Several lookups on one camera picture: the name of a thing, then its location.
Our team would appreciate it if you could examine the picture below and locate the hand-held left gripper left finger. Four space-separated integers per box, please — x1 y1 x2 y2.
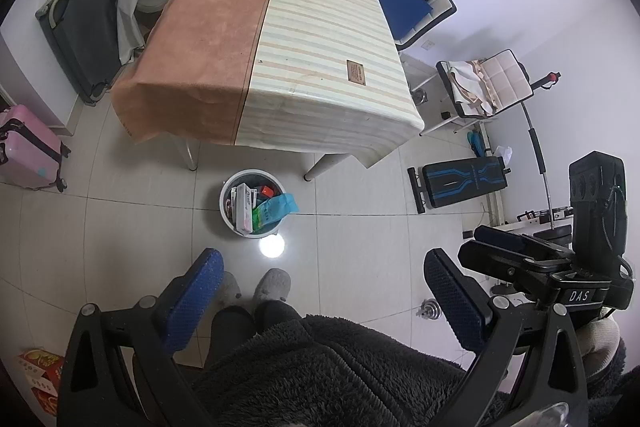
56 248 224 427

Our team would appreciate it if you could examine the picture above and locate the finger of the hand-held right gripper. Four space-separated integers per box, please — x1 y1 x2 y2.
474 226 574 264
459 240 567 284

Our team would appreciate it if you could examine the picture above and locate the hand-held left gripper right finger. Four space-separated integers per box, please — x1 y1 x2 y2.
424 248 590 427

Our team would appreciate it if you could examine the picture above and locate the white trash bin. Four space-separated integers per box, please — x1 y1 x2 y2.
219 169 283 239

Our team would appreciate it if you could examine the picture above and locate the long white box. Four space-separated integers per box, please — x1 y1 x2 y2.
232 186 258 235

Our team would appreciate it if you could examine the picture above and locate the teal and green packet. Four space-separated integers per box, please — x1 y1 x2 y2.
251 193 299 230

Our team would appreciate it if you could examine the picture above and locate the person's right forearm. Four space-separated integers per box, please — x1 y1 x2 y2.
575 319 640 408

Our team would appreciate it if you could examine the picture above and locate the grey slipper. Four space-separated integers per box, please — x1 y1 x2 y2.
217 272 242 305
252 268 293 308

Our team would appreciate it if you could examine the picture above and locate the person's left leg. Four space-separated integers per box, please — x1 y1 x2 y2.
207 304 256 368

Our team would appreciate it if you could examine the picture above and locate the person's leg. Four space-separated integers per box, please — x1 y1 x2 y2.
207 304 256 368
255 301 303 335

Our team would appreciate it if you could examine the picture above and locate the person's right leg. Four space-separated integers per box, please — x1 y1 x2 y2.
255 301 303 335

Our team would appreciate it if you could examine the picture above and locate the black and blue exercise bench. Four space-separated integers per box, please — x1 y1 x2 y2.
406 156 511 214

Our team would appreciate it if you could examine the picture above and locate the blue floor item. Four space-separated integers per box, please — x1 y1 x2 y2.
467 129 493 158

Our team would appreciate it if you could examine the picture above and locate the dark fleece robe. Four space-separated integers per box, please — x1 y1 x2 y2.
190 314 640 427

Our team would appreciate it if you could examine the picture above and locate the white-legged table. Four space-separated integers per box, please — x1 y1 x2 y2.
180 138 346 182

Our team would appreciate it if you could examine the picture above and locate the beige tote bag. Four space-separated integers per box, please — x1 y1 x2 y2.
447 59 501 115

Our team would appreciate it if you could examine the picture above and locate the red and yellow box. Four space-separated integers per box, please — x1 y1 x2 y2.
17 347 66 415

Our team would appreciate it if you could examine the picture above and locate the white padded chair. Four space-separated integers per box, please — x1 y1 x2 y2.
419 49 536 138

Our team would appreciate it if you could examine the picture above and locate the pink suitcase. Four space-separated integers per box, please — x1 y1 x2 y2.
0 104 71 192

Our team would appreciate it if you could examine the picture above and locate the striped and brown tablecloth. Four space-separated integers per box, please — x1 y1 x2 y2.
110 0 426 168

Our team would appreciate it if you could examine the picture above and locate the grey folding cot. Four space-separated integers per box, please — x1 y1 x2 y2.
35 0 123 106

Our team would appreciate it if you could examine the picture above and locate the white cloth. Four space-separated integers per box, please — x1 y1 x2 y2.
115 0 156 62

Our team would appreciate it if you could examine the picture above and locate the exercise bar with red handle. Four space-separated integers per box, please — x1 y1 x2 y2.
520 72 563 228

